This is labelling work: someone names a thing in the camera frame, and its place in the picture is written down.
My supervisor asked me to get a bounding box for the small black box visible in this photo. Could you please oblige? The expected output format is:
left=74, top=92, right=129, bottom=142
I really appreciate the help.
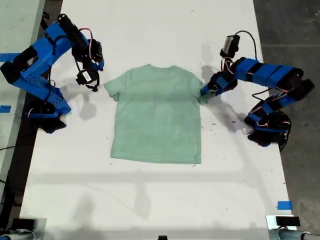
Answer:
left=275, top=216, right=300, bottom=227
left=11, top=218, right=37, bottom=230

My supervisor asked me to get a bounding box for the pale green T-shirt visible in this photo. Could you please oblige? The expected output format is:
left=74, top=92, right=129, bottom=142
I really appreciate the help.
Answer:
left=103, top=64, right=213, bottom=165

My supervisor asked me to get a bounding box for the black arm base cable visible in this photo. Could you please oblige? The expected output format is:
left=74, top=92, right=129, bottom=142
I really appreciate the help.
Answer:
left=278, top=119, right=293, bottom=153

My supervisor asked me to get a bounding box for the black camera cable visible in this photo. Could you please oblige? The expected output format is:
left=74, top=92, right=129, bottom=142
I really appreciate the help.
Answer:
left=234, top=30, right=258, bottom=61

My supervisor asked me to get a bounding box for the long blue tape strip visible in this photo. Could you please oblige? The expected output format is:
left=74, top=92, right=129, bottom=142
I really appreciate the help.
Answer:
left=0, top=53, right=20, bottom=62

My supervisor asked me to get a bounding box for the grey tube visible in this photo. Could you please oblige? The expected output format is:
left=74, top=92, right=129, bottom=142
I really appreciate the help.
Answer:
left=278, top=228, right=320, bottom=240
left=0, top=231, right=35, bottom=240

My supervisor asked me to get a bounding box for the pale side table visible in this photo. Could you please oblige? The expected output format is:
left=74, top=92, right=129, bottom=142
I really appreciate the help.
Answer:
left=0, top=0, right=46, bottom=201

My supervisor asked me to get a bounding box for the black diagonal strut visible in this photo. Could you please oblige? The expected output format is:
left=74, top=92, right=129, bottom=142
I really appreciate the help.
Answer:
left=39, top=11, right=55, bottom=29

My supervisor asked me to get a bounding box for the black camera box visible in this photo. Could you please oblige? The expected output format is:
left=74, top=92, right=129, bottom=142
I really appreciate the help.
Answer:
left=219, top=34, right=241, bottom=58
left=75, top=69, right=100, bottom=94

